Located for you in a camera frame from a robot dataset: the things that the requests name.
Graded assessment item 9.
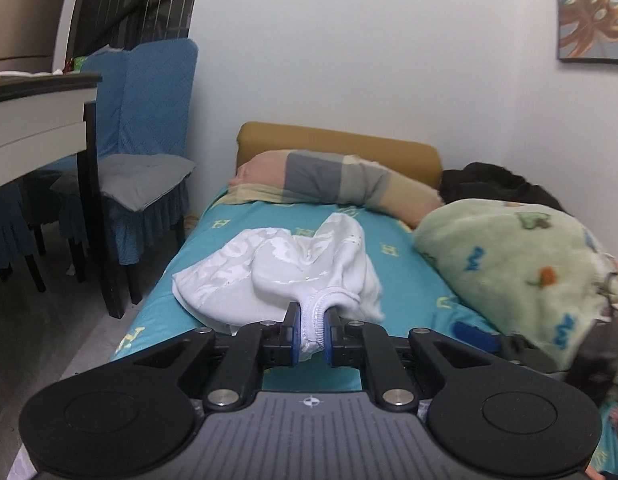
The teal patterned bed sheet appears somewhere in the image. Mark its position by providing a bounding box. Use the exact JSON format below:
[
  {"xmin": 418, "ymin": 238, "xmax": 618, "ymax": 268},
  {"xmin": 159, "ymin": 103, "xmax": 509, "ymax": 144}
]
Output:
[{"xmin": 109, "ymin": 186, "xmax": 618, "ymax": 476}]

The white garment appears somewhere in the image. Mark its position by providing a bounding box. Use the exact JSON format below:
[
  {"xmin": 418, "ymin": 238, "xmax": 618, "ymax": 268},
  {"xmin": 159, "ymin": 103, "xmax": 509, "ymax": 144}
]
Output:
[{"xmin": 172, "ymin": 212, "xmax": 384, "ymax": 361}]

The mustard yellow headboard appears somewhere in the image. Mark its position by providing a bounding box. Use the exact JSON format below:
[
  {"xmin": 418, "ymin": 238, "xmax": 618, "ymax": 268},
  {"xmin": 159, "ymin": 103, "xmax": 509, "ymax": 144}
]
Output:
[{"xmin": 235, "ymin": 122, "xmax": 443, "ymax": 188}]

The dark metal window grille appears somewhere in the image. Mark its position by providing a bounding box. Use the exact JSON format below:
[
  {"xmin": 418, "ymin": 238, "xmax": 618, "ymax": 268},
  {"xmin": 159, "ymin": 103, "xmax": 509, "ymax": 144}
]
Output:
[{"xmin": 64, "ymin": 0, "xmax": 195, "ymax": 61}]

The blue covered dining chair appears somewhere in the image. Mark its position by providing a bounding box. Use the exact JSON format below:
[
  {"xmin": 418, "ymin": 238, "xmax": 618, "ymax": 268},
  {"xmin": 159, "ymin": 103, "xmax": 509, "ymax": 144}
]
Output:
[{"xmin": 81, "ymin": 38, "xmax": 198, "ymax": 304}]

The black clothing pile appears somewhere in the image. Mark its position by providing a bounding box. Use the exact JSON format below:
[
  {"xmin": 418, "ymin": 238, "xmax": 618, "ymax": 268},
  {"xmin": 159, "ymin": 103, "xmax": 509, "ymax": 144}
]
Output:
[{"xmin": 439, "ymin": 162, "xmax": 565, "ymax": 211}]

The white dark-topped table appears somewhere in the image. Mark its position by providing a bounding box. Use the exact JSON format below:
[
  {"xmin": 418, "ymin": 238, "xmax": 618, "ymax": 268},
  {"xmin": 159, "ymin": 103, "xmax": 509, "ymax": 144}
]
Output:
[{"xmin": 0, "ymin": 73, "xmax": 124, "ymax": 318}]

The green cartoon fleece blanket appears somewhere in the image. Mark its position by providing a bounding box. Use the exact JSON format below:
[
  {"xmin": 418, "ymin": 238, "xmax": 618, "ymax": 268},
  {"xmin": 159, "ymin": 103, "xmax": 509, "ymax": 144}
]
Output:
[{"xmin": 413, "ymin": 198, "xmax": 618, "ymax": 396}]

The plaid pillow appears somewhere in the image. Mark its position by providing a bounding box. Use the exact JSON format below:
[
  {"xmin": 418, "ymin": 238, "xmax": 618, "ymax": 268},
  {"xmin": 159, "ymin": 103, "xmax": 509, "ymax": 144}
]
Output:
[{"xmin": 223, "ymin": 150, "xmax": 443, "ymax": 229}]

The brown cardboard box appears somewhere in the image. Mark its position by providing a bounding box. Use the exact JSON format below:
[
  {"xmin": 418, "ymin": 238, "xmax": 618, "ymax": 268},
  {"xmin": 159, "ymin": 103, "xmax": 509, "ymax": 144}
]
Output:
[{"xmin": 0, "ymin": 0, "xmax": 64, "ymax": 73}]

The gold leaf wall painting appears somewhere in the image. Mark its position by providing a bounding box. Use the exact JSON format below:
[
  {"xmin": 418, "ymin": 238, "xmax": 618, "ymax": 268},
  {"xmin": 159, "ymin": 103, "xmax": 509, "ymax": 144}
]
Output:
[{"xmin": 556, "ymin": 0, "xmax": 618, "ymax": 65}]

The grey seat cushion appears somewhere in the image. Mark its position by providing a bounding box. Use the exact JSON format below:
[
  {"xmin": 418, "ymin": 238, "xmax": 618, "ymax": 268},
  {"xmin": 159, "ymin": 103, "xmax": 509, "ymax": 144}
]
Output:
[{"xmin": 97, "ymin": 154, "xmax": 195, "ymax": 212}]

